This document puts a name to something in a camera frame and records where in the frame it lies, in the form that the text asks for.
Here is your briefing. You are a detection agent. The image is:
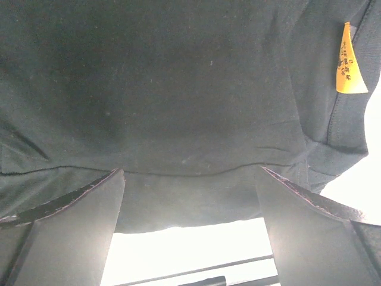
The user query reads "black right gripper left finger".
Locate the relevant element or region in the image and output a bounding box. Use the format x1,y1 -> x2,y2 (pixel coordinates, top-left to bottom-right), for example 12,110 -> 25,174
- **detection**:
1,169 -> 125,285

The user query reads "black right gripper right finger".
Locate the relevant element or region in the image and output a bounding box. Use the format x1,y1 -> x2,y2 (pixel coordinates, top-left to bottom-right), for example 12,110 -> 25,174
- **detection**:
256,167 -> 380,285

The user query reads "black flower print t-shirt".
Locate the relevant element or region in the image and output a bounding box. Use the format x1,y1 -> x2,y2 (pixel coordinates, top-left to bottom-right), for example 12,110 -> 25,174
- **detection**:
1,1 -> 380,233

